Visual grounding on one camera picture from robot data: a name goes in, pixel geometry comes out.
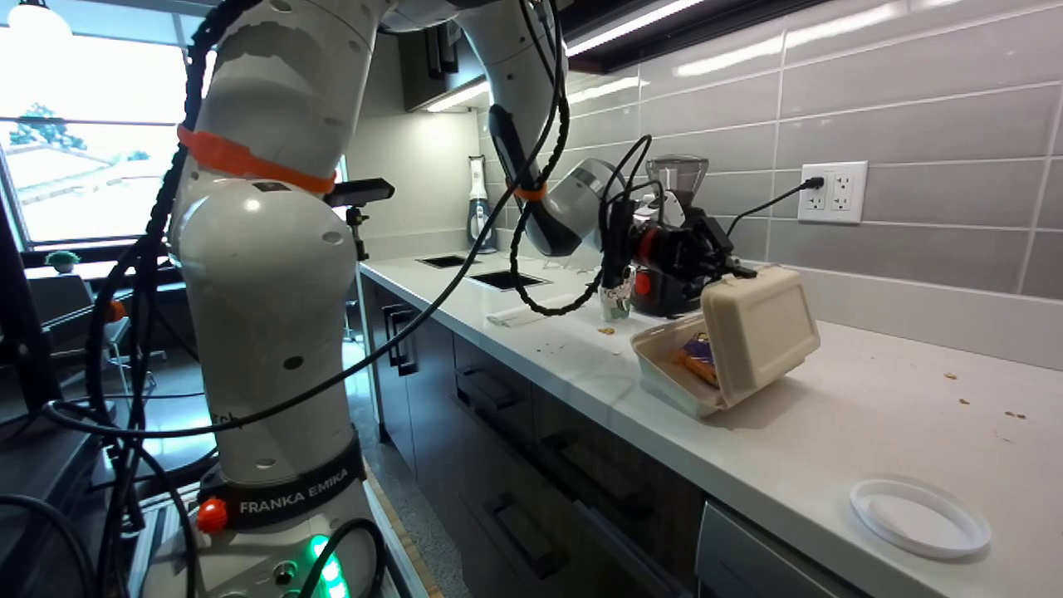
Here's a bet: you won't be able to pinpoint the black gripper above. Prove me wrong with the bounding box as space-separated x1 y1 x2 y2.
636 206 763 313

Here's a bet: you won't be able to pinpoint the beige clamshell food pack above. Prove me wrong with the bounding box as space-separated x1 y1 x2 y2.
627 263 824 422

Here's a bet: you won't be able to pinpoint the black coffee grinder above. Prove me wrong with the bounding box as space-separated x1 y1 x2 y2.
627 155 713 320

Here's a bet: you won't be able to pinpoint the purple orange snack pieces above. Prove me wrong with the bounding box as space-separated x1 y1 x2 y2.
671 337 723 390

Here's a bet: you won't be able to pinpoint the under-cabinet strip light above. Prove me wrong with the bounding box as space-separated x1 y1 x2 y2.
560 0 709 60
422 78 494 115

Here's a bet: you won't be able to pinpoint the tall bottle with dark label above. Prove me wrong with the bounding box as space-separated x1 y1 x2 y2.
463 152 502 255

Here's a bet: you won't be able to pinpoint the dark lower cabinet drawers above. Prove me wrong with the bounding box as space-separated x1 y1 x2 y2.
359 268 878 598

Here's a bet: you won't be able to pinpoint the white round plastic lid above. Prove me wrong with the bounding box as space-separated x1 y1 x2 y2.
845 476 992 562

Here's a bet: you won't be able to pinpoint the red round button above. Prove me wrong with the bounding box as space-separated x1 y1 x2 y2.
194 496 233 539

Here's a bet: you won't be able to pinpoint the bright window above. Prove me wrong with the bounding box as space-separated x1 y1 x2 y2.
0 0 226 252

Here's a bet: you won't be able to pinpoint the pendant lamp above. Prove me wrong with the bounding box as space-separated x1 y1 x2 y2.
0 0 72 50

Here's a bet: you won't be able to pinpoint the black grinder power cable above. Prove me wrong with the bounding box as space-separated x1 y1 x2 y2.
723 174 831 238

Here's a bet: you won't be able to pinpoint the white wall outlet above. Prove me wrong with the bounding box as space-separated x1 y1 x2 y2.
793 159 869 230

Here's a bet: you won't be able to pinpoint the dark upper wall cabinet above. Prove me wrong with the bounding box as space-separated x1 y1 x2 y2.
392 0 826 115

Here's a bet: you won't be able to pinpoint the black camera on stand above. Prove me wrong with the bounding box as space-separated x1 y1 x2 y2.
327 177 399 265

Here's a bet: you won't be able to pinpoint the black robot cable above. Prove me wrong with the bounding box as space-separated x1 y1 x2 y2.
29 0 658 442

